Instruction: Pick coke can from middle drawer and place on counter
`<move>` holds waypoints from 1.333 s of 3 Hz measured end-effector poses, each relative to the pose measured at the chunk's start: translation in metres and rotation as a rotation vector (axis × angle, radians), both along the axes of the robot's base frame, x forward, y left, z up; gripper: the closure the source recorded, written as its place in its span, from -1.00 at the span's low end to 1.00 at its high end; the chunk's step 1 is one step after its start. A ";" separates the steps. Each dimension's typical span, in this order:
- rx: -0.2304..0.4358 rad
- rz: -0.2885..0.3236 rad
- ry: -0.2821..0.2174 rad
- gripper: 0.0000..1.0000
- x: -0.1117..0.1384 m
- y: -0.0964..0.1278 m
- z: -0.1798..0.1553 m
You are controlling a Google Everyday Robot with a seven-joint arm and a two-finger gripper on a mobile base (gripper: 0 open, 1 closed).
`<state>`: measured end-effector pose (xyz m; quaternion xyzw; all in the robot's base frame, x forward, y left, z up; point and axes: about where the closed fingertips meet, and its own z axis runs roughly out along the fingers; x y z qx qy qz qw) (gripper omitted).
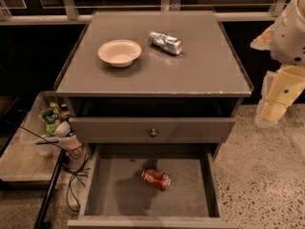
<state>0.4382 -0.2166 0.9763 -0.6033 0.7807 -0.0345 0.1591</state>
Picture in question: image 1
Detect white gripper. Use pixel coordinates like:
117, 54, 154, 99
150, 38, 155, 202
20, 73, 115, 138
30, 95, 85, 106
250, 25, 305, 128

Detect crushed red coke can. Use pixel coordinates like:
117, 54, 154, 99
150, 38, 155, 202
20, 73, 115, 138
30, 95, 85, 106
141, 169, 171, 192

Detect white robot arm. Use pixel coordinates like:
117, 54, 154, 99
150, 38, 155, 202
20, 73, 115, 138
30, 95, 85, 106
250, 0, 305, 128

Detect crushed silver can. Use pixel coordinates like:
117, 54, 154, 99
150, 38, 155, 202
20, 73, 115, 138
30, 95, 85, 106
148, 31, 183, 55

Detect round metal drawer knob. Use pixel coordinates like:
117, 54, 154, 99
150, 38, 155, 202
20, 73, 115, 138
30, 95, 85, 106
150, 129, 158, 137

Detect grey wooden drawer cabinet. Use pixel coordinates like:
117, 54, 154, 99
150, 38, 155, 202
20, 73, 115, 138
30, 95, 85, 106
52, 10, 254, 164

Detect open grey middle drawer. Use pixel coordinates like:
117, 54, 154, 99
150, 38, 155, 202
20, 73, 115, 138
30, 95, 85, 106
68, 144, 237, 229

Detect closed grey top drawer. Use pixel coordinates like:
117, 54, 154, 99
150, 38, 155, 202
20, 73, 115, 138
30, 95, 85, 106
70, 117, 234, 143

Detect metal window railing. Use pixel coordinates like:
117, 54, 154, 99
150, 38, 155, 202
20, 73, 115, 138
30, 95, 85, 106
0, 0, 291, 25

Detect white paper bowl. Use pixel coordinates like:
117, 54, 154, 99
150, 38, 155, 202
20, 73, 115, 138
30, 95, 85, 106
97, 39, 142, 68

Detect white cup in bin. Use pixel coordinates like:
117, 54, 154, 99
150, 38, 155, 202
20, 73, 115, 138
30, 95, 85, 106
54, 121, 71, 137

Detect green snack bag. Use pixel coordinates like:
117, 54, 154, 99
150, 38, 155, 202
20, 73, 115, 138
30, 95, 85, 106
39, 102, 62, 136

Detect clear plastic bin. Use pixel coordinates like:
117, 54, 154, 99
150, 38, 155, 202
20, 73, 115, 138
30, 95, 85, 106
0, 91, 81, 182

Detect black cables on floor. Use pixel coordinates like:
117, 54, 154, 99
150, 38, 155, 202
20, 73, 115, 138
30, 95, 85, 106
62, 144, 92, 213

